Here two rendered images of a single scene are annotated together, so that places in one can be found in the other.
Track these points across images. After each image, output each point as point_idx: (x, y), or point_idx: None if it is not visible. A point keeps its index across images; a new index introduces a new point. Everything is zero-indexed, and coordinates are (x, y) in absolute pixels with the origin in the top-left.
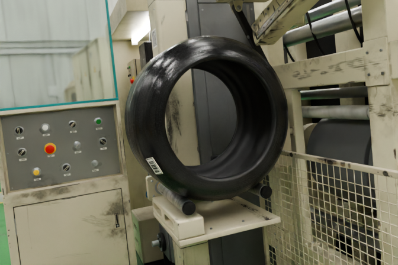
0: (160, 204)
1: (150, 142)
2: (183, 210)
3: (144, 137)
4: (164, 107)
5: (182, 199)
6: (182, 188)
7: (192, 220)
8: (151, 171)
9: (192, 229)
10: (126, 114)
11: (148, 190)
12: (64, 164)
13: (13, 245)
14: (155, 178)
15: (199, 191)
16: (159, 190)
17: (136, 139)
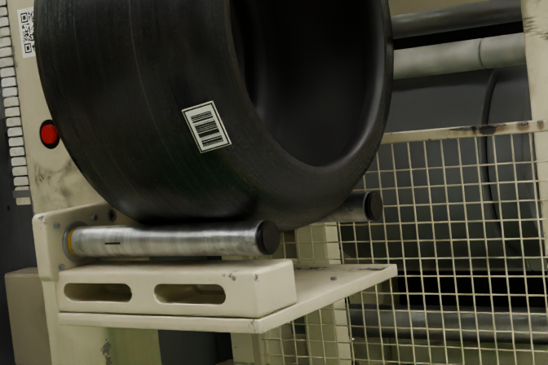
0: (118, 271)
1: (202, 64)
2: (263, 243)
3: (185, 51)
4: None
5: (239, 222)
6: (254, 188)
7: (277, 266)
8: (183, 147)
9: (278, 290)
10: (67, 10)
11: (50, 252)
12: None
13: None
14: (182, 169)
15: (285, 195)
16: (85, 244)
17: (154, 59)
